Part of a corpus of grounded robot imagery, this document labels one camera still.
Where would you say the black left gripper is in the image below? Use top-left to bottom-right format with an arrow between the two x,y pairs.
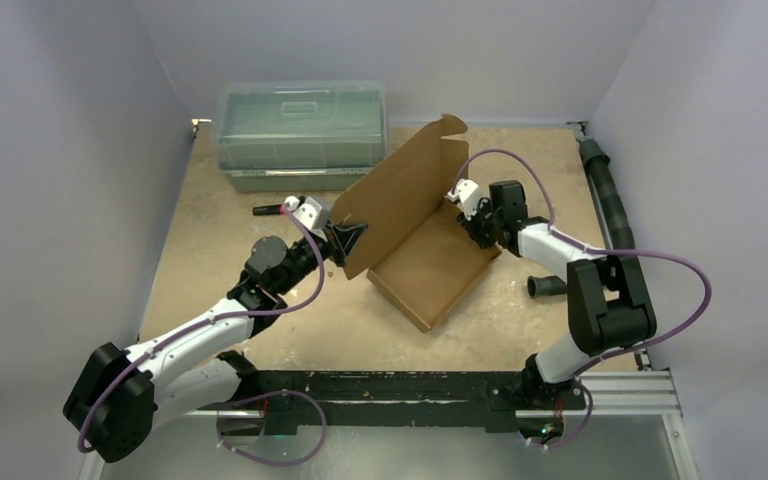
276,217 -> 367,295

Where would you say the red black marker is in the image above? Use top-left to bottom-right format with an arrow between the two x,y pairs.
252,204 -> 284,216

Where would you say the brown cardboard box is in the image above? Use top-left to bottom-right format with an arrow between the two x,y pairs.
331,114 -> 501,332

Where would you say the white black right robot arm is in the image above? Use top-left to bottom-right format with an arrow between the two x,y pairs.
446,179 -> 657,407

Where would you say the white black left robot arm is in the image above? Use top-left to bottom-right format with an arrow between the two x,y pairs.
63,220 -> 368,463

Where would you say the clear plastic storage bin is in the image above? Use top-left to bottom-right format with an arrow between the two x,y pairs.
211,80 -> 389,192

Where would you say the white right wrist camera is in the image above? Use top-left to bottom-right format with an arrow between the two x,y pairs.
445,179 -> 489,220

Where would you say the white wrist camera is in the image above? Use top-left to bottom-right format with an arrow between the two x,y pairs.
445,179 -> 489,220
283,196 -> 330,231

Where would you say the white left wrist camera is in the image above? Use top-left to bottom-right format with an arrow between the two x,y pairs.
283,196 -> 330,231

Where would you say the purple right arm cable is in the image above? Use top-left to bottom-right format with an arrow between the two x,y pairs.
453,148 -> 714,453

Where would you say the black corrugated hose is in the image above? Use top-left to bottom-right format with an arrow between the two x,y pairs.
526,135 -> 636,299

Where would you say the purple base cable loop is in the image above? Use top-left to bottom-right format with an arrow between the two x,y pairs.
215,389 -> 328,468

